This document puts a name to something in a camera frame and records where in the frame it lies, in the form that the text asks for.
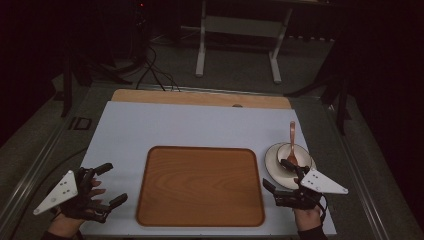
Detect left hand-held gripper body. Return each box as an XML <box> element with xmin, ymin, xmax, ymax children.
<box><xmin>32</xmin><ymin>167</ymin><xmax>112</xmax><ymax>224</ymax></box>

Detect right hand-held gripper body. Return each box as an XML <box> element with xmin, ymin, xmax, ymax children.
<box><xmin>273</xmin><ymin>167</ymin><xmax>350</xmax><ymax>212</ymax></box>

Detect white bowl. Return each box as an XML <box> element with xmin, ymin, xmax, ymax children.
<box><xmin>276</xmin><ymin>142</ymin><xmax>314</xmax><ymax>172</ymax></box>

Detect white plate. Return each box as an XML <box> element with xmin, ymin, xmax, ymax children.
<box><xmin>264</xmin><ymin>142</ymin><xmax>317</xmax><ymax>191</ymax></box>

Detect wooden spoon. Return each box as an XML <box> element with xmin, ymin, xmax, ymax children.
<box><xmin>286</xmin><ymin>120</ymin><xmax>300</xmax><ymax>167</ymax></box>

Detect person's left hand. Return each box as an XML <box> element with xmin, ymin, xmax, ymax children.
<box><xmin>47</xmin><ymin>178</ymin><xmax>107</xmax><ymax>239</ymax></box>

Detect person's right hand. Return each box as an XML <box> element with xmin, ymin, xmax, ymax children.
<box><xmin>293</xmin><ymin>205</ymin><xmax>323</xmax><ymax>232</ymax></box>

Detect wooden tray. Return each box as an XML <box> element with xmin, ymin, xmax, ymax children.
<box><xmin>135</xmin><ymin>145</ymin><xmax>267</xmax><ymax>228</ymax></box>

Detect white table mat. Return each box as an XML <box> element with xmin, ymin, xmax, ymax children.
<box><xmin>79</xmin><ymin>100</ymin><xmax>338</xmax><ymax>237</ymax></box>

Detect black stand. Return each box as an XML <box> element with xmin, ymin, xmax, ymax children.
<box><xmin>284</xmin><ymin>29</ymin><xmax>353</xmax><ymax>137</ymax></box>
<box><xmin>59</xmin><ymin>46</ymin><xmax>134</xmax><ymax>118</ymax></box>

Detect white metal stand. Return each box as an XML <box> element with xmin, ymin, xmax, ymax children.
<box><xmin>195</xmin><ymin>0</ymin><xmax>295</xmax><ymax>85</ymax></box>

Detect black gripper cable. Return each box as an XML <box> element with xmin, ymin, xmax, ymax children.
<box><xmin>318</xmin><ymin>194</ymin><xmax>330</xmax><ymax>223</ymax></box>

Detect metal frame rail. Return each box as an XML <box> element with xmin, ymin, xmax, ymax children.
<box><xmin>0</xmin><ymin>84</ymin><xmax>93</xmax><ymax>231</ymax></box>
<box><xmin>320</xmin><ymin>95</ymin><xmax>392</xmax><ymax>240</ymax></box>

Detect black floor cables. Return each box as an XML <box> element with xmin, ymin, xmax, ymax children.
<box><xmin>134</xmin><ymin>39</ymin><xmax>182</xmax><ymax>93</ymax></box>

